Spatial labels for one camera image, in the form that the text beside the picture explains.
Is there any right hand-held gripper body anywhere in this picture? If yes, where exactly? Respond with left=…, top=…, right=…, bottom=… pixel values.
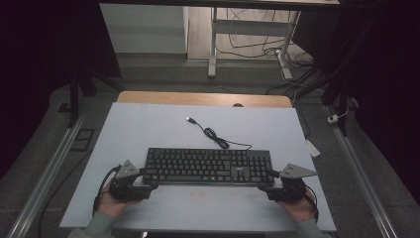
left=265, top=163, right=319, bottom=203

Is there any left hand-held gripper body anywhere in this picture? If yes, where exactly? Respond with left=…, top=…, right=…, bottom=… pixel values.
left=108, top=160, right=154, bottom=201

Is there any black keyboard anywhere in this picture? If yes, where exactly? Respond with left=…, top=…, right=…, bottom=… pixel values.
left=142, top=147, right=275, bottom=186

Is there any person's right hand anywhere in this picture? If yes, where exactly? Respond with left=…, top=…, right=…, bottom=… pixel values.
left=276, top=193, right=317, bottom=224

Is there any person's left hand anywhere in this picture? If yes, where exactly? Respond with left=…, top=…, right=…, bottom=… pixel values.
left=96, top=182, right=141, bottom=220

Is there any white table cover board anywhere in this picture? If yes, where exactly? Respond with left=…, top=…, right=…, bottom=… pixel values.
left=58, top=102, right=337, bottom=232

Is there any white paper tag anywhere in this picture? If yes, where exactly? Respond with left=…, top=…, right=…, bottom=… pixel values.
left=305, top=139, right=322, bottom=159

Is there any black metal stand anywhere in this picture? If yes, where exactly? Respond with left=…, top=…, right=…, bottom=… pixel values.
left=295, top=65, right=351, bottom=137
left=67, top=67, right=125, bottom=129

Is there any white cabinet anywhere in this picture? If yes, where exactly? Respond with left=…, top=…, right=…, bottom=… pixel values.
left=99, top=3, right=189, bottom=55

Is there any right hand-held gripper black cable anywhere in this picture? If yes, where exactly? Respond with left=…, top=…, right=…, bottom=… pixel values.
left=302, top=183, right=320, bottom=223

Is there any black floor frame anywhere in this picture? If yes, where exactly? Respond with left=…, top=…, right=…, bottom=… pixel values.
left=69, top=128, right=96, bottom=153

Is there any black keyboard usb cable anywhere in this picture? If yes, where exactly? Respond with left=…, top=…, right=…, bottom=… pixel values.
left=185, top=116, right=253, bottom=151

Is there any thin black floor cable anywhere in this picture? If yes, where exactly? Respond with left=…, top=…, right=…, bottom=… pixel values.
left=37, top=150, right=95, bottom=238

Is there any grey metal rail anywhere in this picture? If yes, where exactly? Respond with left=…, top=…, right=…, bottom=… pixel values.
left=325, top=105, right=399, bottom=238
left=6, top=108, right=92, bottom=238

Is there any tangle of black floor cables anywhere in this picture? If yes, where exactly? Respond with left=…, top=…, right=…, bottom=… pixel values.
left=215, top=8, right=326, bottom=97

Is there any white desk frame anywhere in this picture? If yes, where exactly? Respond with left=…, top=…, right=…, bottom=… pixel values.
left=207, top=7, right=302, bottom=80

